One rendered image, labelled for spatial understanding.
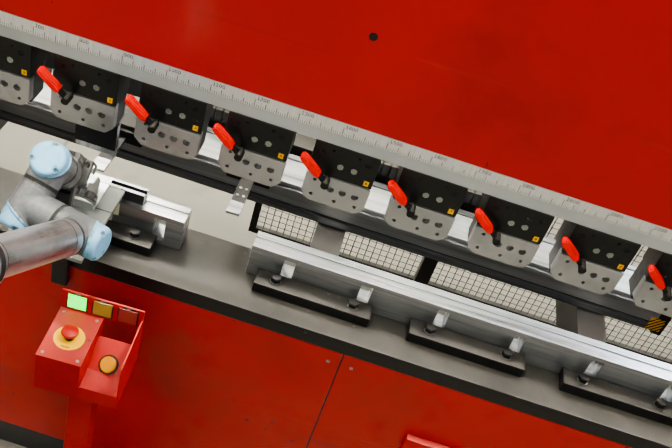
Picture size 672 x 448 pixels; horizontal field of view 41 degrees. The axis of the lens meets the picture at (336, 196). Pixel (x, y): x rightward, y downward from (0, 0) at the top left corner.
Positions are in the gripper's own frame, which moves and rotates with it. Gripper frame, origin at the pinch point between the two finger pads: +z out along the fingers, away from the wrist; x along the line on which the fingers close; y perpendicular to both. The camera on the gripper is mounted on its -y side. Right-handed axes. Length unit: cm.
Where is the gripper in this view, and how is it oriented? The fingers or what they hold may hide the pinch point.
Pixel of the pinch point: (79, 197)
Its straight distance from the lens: 218.6
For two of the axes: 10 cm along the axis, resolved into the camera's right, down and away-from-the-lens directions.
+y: 2.9, -9.4, 1.9
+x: -9.5, -3.0, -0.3
